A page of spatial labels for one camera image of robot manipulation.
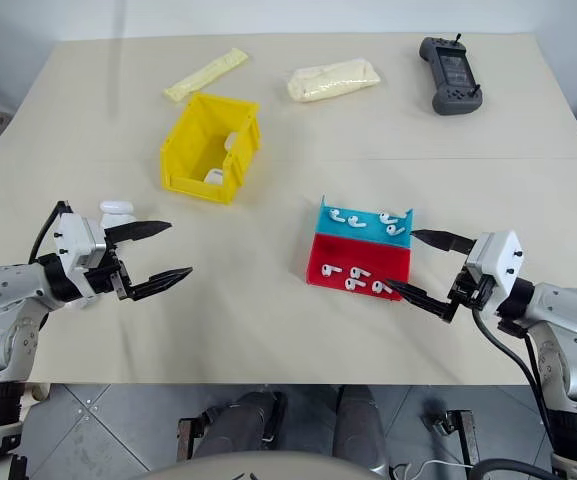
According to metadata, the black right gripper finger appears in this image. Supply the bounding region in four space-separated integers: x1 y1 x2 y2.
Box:
410 228 477 255
386 278 459 326

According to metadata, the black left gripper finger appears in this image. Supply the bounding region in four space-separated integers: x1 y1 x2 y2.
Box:
105 220 173 246
128 266 194 303

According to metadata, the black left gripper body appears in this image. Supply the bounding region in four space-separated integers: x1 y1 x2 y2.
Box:
83 229 135 302

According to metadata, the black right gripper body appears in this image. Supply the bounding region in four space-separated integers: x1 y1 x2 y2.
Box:
449 266 495 315

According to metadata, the yellow plastic bin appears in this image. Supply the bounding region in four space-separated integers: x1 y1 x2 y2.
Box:
159 92 263 207

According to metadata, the red and blue tray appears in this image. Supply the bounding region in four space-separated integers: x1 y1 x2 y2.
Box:
305 195 415 303

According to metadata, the metal stand foot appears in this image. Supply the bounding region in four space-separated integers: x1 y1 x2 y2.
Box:
176 416 205 462
437 408 480 472

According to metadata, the dark rounded shape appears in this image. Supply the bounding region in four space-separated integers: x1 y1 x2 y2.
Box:
191 389 290 459

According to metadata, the gray handheld remote controller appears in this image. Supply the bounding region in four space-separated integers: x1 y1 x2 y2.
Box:
418 32 485 117

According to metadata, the long pale yellow packet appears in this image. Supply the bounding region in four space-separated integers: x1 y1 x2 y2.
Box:
162 47 250 103

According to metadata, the cream powder bag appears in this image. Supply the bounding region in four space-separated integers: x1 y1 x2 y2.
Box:
286 57 383 105

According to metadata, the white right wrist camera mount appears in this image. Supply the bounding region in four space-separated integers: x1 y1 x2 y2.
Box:
465 229 525 292

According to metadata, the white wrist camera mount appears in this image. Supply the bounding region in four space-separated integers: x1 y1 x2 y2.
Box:
465 229 525 292
53 211 109 277

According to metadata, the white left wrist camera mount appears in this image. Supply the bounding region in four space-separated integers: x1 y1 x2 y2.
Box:
53 211 109 277

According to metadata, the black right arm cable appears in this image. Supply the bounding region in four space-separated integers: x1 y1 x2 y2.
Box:
470 306 569 480

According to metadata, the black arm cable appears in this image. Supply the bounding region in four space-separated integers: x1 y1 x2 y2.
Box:
28 200 72 266
470 306 569 480

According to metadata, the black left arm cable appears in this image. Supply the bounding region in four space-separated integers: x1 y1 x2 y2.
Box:
28 200 72 266

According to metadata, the thin white floor cable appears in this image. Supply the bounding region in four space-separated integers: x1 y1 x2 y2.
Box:
391 458 472 480

